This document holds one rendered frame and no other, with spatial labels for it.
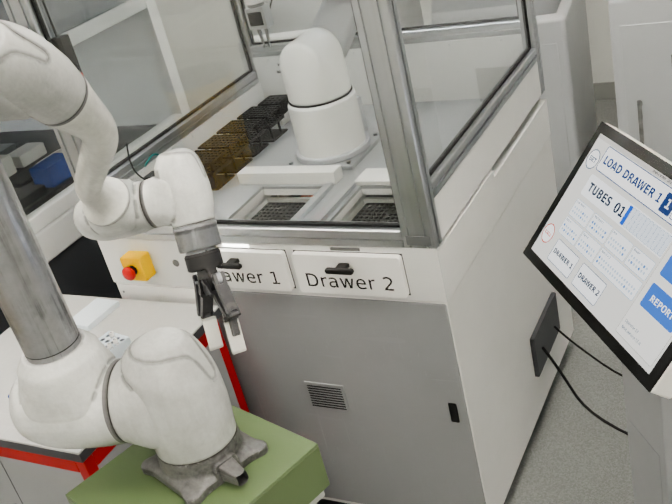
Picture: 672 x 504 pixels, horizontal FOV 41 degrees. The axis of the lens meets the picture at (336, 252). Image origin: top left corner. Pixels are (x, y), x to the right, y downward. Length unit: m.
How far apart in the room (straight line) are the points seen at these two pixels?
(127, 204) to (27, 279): 0.35
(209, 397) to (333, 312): 0.73
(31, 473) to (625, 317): 1.41
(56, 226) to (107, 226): 1.09
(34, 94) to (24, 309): 0.39
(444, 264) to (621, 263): 0.53
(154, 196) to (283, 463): 0.59
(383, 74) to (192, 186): 0.45
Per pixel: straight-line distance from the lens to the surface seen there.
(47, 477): 2.25
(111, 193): 1.81
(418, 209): 1.96
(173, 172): 1.81
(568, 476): 2.76
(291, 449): 1.67
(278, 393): 2.52
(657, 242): 1.59
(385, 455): 2.49
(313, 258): 2.14
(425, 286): 2.07
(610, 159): 1.78
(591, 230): 1.74
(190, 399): 1.55
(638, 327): 1.55
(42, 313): 1.57
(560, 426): 2.92
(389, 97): 1.87
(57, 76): 1.38
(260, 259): 2.23
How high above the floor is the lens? 1.90
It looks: 27 degrees down
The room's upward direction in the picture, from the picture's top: 15 degrees counter-clockwise
